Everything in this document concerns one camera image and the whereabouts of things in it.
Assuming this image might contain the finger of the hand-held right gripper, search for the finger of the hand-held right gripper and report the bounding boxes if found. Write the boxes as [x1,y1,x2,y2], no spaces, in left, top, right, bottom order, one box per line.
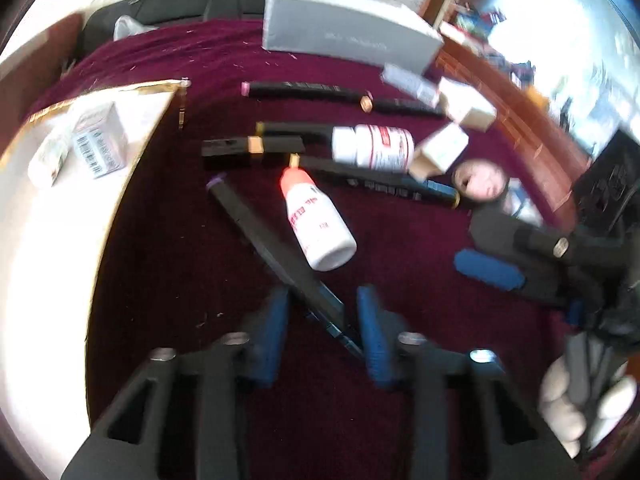
[565,297,593,328]
[454,207,576,307]

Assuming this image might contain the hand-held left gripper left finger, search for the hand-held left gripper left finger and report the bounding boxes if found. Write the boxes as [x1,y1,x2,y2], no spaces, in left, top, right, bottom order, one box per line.
[62,286,292,480]

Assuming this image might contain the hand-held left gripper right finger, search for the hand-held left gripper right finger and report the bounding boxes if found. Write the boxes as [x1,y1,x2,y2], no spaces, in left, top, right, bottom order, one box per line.
[356,284,582,480]

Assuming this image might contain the round pinkish object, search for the round pinkish object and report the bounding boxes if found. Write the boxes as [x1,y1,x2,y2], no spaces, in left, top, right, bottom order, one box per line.
[452,159,510,202]

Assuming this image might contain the black marker with purple cap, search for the black marker with purple cap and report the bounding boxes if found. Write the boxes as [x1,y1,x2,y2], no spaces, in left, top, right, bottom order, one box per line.
[206,174,363,357]

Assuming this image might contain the blue and white medicine box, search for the blue and white medicine box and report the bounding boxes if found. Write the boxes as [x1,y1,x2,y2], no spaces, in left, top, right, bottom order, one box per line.
[409,122,470,182]

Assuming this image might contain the white bottle with red cap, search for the white bottle with red cap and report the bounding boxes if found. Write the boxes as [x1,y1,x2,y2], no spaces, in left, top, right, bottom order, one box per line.
[280,166,358,272]

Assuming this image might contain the black marker with olive caps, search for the black marker with olive caps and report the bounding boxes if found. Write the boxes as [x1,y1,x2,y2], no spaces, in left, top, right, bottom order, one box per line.
[289,154,462,209]

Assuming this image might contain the white bottle with red label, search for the white bottle with red label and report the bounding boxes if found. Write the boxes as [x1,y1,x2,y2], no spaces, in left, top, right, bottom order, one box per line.
[331,125,416,173]

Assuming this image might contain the black marker with gold band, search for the black marker with gold band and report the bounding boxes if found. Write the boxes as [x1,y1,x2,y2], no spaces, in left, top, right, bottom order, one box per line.
[201,136,307,170]

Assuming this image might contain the black marker with yellow cap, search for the black marker with yellow cap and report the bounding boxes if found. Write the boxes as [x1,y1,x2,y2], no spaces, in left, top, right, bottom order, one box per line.
[256,121,337,142]

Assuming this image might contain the white tray with gold rim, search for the white tray with gold rim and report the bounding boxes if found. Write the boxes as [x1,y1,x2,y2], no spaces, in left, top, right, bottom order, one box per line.
[0,79,190,461]

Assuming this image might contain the person's right hand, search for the person's right hand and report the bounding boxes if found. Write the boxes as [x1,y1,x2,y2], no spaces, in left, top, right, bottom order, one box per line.
[539,355,640,462]

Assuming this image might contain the maroon velvet cloth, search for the maroon velvet cloth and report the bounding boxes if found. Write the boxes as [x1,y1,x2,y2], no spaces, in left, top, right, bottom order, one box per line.
[25,19,593,480]

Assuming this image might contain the flat white medicine pack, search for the flat white medicine pack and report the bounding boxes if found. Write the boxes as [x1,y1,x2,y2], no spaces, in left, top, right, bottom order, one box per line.
[439,77,497,132]

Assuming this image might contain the black marker with orange cap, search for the black marker with orange cap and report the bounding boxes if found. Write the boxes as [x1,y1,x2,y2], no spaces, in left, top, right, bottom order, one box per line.
[361,94,447,118]

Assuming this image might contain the small grey clear box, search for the small grey clear box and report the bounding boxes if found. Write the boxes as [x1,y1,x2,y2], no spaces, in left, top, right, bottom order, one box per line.
[381,64,440,107]

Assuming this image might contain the wooden framed mirror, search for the wooden framed mirror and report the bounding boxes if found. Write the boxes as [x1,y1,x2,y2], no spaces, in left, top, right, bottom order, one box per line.
[419,0,640,223]

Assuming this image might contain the black marker with pink cap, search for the black marker with pink cap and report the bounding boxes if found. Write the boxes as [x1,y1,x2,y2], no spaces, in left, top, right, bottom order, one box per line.
[241,81,372,107]

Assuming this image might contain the thin gold stick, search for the thin gold stick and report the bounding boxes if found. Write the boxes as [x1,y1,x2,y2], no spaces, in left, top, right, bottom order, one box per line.
[177,77,192,131]

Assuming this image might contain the small white barcode box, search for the small white barcode box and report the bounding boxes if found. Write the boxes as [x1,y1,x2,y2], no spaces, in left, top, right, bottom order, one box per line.
[72,101,128,179]

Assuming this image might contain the large grey cardboard box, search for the large grey cardboard box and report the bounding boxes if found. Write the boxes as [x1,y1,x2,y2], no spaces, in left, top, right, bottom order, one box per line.
[262,0,445,75]

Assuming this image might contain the plain white bottle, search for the plain white bottle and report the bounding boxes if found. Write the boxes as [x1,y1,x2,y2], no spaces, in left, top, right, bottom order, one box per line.
[27,125,72,187]

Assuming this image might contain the white plastic bag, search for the white plastic bag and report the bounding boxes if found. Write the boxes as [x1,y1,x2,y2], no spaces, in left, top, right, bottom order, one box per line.
[113,15,157,42]

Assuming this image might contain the black sofa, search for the black sofa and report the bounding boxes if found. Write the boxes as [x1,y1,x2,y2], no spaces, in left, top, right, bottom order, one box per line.
[82,0,281,55]

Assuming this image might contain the reddish brown wooden furniture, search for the reddish brown wooden furniture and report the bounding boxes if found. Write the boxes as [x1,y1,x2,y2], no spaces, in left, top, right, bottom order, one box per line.
[0,12,84,95]

